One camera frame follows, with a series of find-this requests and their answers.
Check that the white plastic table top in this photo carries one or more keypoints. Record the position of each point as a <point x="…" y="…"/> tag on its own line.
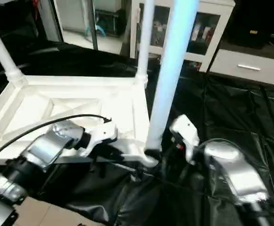
<point x="57" y="108"/>

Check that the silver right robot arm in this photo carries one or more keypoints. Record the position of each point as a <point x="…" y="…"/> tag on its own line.
<point x="235" y="174"/>

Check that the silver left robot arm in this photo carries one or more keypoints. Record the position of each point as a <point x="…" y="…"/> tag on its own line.
<point x="38" y="155"/>

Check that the black plastic mat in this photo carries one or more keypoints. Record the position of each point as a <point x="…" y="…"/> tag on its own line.
<point x="240" y="113"/>

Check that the white drawer unit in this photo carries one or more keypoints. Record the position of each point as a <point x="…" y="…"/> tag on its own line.
<point x="249" y="66"/>

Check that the white glass door cabinet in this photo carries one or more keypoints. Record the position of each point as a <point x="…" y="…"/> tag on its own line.
<point x="207" y="33"/>

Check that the teal floor stand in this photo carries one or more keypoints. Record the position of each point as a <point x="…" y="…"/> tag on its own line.
<point x="93" y="32"/>

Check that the black box device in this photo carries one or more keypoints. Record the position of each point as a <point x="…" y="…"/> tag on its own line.
<point x="254" y="33"/>

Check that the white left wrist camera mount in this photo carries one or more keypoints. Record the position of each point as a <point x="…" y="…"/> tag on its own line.
<point x="101" y="136"/>

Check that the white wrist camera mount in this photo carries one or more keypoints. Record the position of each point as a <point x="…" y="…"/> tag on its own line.
<point x="186" y="134"/>
<point x="101" y="136"/>

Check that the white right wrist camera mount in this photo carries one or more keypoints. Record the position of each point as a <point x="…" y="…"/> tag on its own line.
<point x="186" y="134"/>

